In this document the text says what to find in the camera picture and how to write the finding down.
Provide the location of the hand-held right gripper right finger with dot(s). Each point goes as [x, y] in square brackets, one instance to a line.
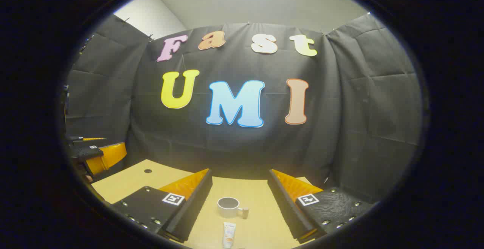
[287, 211]

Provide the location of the white toothpaste tube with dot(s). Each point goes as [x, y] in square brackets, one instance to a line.
[229, 235]

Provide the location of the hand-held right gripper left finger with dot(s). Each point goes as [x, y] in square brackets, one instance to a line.
[193, 211]

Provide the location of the black backdrop cloth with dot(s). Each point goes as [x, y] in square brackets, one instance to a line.
[234, 147]

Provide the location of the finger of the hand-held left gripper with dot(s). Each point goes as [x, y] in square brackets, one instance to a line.
[90, 139]
[109, 154]

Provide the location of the wooden desktop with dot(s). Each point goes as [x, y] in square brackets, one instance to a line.
[257, 203]

